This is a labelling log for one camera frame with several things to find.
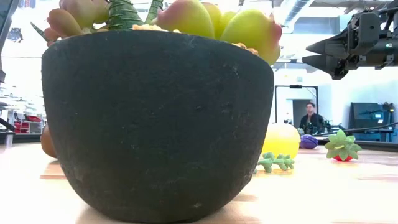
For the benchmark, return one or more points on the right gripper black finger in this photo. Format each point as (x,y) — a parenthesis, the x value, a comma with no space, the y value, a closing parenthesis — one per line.
(335,46)
(332,67)

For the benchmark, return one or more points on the purple toy blackberry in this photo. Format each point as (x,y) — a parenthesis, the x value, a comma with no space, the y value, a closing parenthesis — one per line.
(308,142)

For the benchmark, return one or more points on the red toy strawberry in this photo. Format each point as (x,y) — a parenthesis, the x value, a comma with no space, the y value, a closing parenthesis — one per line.
(342,146)

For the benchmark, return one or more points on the orange toy fruit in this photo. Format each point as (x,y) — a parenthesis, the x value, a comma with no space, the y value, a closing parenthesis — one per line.
(281,138)

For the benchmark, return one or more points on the brown toy kiwi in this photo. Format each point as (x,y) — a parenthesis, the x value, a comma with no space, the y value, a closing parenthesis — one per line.
(46,143)

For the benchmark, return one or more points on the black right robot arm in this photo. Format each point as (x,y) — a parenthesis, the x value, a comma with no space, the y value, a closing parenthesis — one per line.
(395,51)

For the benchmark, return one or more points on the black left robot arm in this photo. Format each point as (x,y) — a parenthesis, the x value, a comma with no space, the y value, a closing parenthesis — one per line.
(6,18)

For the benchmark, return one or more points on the dark blue machine cabinet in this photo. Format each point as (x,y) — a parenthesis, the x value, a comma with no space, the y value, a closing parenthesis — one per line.
(370,118)

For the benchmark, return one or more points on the person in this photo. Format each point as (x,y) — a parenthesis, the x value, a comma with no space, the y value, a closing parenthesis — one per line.
(311,119)

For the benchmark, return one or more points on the succulent plant in black pot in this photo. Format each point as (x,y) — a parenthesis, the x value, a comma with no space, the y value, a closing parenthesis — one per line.
(155,124)

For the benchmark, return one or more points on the red storage bins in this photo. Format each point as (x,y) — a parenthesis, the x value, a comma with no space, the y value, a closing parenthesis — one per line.
(32,119)

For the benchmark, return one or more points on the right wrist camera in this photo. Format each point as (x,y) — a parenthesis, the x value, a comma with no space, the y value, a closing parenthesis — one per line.
(363,34)

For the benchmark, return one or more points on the black rectangular frame stand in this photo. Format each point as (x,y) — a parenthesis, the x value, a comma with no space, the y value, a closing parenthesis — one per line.
(295,86)

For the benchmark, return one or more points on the white ceiling duct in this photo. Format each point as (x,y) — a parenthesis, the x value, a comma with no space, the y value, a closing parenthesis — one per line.
(297,14)

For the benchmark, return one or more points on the colourful wall poster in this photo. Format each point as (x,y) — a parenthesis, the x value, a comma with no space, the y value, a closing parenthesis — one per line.
(26,3)

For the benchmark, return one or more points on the silver metal post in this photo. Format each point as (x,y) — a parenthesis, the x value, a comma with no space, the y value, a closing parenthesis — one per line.
(9,138)

